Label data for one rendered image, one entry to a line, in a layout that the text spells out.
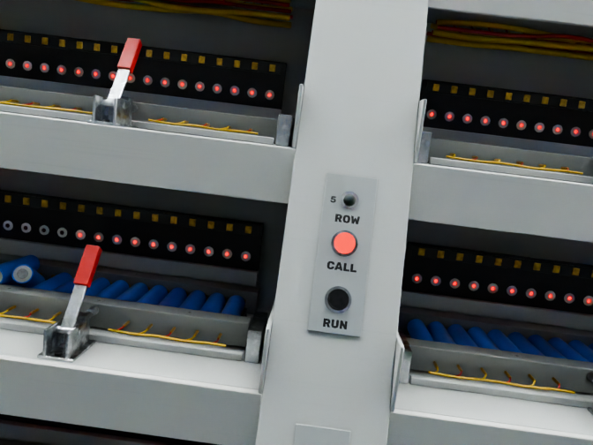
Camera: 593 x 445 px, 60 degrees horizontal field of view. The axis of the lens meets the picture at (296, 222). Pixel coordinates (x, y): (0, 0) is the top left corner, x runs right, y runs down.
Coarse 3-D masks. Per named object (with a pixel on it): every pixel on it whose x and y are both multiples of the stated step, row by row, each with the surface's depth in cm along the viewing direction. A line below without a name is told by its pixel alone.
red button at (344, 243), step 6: (342, 234) 39; (348, 234) 39; (336, 240) 39; (342, 240) 39; (348, 240) 39; (354, 240) 39; (336, 246) 39; (342, 246) 39; (348, 246) 39; (354, 246) 39; (342, 252) 39; (348, 252) 39
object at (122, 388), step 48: (0, 240) 57; (0, 336) 42; (144, 336) 46; (0, 384) 39; (48, 384) 39; (96, 384) 38; (144, 384) 38; (192, 384) 38; (240, 384) 39; (144, 432) 39; (192, 432) 39; (240, 432) 38
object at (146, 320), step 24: (0, 288) 46; (24, 288) 47; (0, 312) 46; (24, 312) 46; (48, 312) 46; (120, 312) 45; (144, 312) 45; (168, 312) 45; (192, 312) 46; (168, 336) 44; (192, 336) 44; (216, 336) 45; (240, 336) 45
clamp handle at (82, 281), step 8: (88, 248) 43; (96, 248) 43; (88, 256) 43; (96, 256) 43; (80, 264) 43; (88, 264) 43; (96, 264) 43; (80, 272) 42; (88, 272) 42; (80, 280) 42; (88, 280) 42; (80, 288) 42; (72, 296) 42; (80, 296) 42; (72, 304) 41; (80, 304) 41; (72, 312) 41; (64, 320) 41; (72, 320) 41
